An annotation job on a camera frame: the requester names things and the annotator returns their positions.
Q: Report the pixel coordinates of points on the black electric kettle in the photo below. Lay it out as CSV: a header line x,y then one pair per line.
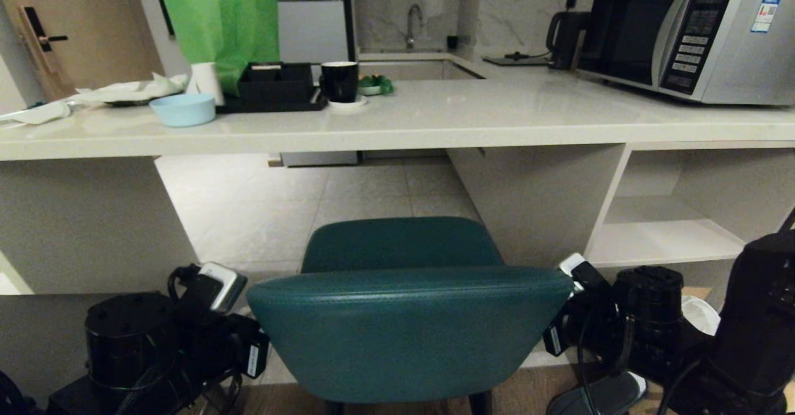
x,y
564,39

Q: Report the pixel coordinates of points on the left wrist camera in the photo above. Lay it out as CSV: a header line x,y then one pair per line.
x,y
225,284

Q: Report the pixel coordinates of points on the white tissue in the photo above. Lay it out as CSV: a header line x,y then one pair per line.
x,y
37,114

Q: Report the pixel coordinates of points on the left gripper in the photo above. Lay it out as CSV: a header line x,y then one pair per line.
x,y
239,343

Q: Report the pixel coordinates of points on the teal leather bar stool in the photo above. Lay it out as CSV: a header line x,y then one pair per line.
x,y
404,328

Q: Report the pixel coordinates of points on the chrome faucet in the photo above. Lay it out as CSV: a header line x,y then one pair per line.
x,y
412,25

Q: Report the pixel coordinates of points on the white coaster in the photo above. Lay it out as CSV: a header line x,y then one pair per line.
x,y
348,104

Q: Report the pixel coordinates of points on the white paper cup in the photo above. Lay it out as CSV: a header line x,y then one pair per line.
x,y
207,81

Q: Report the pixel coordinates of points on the black mug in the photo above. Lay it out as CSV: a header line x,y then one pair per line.
x,y
340,81

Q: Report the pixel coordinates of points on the wooden door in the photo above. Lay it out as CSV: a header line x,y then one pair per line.
x,y
87,36

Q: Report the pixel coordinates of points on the small black cup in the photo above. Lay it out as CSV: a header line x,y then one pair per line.
x,y
452,41

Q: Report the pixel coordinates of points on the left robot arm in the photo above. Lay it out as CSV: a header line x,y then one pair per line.
x,y
127,340

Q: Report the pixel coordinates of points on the crumpled white plastic bag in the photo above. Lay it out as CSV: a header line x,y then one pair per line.
x,y
133,89

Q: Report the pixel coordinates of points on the light blue bowl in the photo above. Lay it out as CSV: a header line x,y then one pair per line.
x,y
183,109

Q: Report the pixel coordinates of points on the black organizer box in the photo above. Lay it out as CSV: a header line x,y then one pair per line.
x,y
276,86

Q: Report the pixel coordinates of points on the white open shelf cabinet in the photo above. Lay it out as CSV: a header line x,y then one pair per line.
x,y
671,228

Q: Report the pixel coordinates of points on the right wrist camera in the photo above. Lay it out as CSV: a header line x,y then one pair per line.
x,y
582,272

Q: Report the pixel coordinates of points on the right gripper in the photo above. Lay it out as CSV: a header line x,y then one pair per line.
x,y
584,328

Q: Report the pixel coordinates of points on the black tray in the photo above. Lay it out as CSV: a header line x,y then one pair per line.
x,y
273,106

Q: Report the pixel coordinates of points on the flat black mat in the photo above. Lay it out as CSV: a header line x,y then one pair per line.
x,y
515,60

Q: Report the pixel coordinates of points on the green fabric bag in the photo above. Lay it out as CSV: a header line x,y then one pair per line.
x,y
217,17

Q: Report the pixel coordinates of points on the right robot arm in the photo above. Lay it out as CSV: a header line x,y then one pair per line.
x,y
758,328

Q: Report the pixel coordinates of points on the silver microwave oven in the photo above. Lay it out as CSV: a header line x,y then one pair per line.
x,y
689,33

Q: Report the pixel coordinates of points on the dark grey oval pad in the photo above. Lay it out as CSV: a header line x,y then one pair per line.
x,y
612,396

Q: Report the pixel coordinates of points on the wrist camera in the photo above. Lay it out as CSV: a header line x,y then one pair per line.
x,y
225,284
582,272

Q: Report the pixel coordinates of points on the white refrigerator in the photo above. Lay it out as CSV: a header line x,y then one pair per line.
x,y
313,23

